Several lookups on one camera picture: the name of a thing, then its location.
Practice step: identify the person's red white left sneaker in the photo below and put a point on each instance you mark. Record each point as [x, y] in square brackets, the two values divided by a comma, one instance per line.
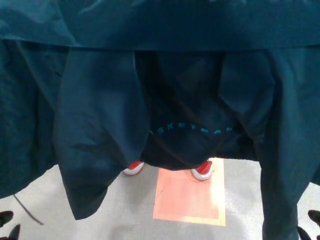
[202, 171]

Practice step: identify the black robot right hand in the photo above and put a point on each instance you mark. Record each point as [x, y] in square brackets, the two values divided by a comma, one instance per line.
[315, 217]

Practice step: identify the person's red white right sneaker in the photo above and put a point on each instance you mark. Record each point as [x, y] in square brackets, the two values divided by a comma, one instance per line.
[133, 168]

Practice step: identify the dark teal coat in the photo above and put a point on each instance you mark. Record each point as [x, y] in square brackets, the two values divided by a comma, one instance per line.
[100, 100]

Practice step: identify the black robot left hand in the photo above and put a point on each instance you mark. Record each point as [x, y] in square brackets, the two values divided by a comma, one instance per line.
[6, 217]

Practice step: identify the person's red white sneaker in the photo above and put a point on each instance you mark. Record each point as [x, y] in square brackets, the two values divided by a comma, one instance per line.
[202, 171]
[133, 168]

